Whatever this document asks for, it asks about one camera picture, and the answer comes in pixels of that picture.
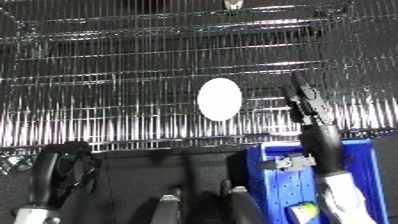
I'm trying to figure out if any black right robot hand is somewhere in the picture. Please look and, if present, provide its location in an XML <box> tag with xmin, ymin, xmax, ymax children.
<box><xmin>255</xmin><ymin>72</ymin><xmax>347</xmax><ymax>176</ymax></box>

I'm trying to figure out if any white paper cup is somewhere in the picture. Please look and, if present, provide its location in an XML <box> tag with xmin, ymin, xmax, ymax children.
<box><xmin>195</xmin><ymin>77</ymin><xmax>246</xmax><ymax>122</ymax></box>

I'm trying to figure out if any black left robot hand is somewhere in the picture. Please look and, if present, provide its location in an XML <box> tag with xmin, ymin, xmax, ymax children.
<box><xmin>26</xmin><ymin>140</ymin><xmax>104</xmax><ymax>209</ymax></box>

